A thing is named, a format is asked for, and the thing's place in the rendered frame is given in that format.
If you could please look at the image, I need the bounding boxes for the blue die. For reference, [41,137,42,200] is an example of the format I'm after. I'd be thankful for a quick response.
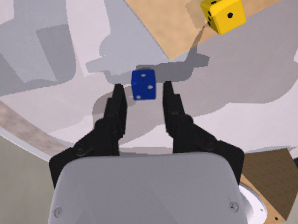
[131,69,156,100]

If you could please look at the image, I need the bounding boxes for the yellow die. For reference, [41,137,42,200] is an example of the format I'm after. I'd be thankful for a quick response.
[200,0,246,35]

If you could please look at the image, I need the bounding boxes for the tan mat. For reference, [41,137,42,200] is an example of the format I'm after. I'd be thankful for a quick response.
[125,0,281,60]

